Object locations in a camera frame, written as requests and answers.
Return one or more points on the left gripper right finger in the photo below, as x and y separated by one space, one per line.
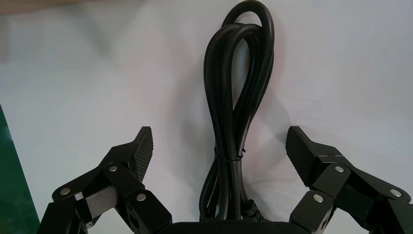
338 181

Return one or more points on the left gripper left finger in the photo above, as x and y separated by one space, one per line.
125 181

